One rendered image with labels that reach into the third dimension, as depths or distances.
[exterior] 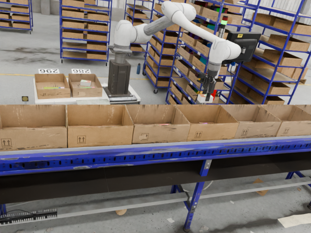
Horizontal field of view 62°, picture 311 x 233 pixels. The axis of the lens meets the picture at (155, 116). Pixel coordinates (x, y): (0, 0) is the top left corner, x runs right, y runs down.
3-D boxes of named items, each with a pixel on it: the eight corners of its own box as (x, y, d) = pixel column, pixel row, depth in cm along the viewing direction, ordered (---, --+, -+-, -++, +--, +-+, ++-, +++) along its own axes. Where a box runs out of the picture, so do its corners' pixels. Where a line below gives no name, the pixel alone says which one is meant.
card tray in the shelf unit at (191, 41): (181, 39, 377) (182, 32, 373) (200, 40, 387) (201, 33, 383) (192, 46, 344) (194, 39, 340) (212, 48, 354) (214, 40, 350)
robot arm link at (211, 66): (217, 59, 186) (215, 67, 189) (206, 58, 183) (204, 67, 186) (224, 64, 178) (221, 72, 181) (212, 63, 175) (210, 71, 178)
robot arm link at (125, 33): (110, 41, 252) (112, 17, 243) (125, 41, 264) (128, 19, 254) (119, 46, 242) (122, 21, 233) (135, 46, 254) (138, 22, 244)
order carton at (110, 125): (122, 124, 193) (124, 104, 185) (131, 148, 169) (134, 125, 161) (66, 126, 180) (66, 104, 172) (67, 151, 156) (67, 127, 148)
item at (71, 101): (123, 80, 317) (124, 77, 315) (140, 101, 271) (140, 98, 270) (33, 80, 275) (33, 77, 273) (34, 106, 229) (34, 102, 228)
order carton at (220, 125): (214, 122, 220) (219, 104, 212) (233, 142, 196) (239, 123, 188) (171, 123, 206) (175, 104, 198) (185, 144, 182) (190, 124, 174)
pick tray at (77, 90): (94, 82, 289) (95, 73, 285) (102, 96, 259) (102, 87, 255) (68, 82, 278) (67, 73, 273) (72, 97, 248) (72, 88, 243)
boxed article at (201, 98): (196, 99, 196) (198, 94, 193) (208, 99, 199) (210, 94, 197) (200, 102, 191) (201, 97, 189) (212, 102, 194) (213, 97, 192)
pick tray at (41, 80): (64, 82, 276) (64, 73, 271) (70, 98, 247) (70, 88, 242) (34, 82, 264) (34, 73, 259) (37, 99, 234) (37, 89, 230)
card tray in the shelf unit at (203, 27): (198, 32, 329) (200, 24, 325) (219, 34, 339) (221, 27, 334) (213, 40, 296) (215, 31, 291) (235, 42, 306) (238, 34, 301)
